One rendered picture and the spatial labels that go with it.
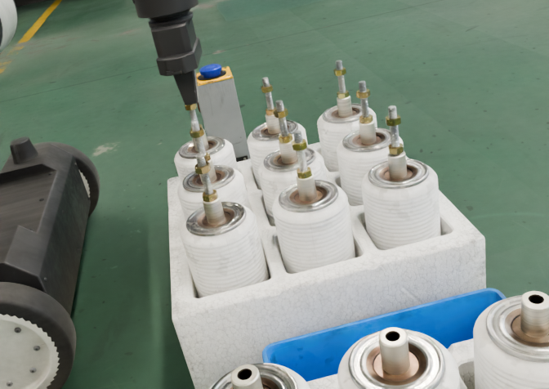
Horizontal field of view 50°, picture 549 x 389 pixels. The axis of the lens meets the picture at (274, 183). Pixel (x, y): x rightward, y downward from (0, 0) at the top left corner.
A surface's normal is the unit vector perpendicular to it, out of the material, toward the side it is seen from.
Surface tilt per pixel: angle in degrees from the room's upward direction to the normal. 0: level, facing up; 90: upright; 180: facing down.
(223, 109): 90
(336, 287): 90
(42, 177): 0
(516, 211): 0
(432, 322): 88
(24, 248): 45
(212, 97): 90
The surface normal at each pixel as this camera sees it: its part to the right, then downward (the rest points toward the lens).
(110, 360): -0.18, -0.87
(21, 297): 0.44, -0.83
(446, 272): 0.18, 0.43
